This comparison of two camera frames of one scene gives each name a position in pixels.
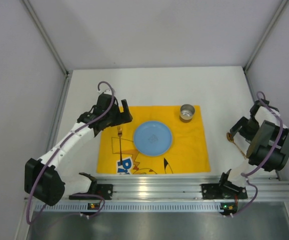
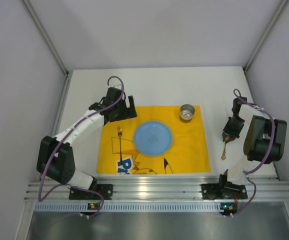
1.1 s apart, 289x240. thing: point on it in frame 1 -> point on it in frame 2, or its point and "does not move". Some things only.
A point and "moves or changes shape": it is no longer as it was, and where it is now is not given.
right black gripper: (242, 127) -> (230, 130)
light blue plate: (152, 138) does not move
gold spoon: (230, 138) moves or changes shape
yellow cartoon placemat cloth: (117, 153) does not move
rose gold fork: (119, 131) does not move
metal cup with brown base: (187, 111) does not move
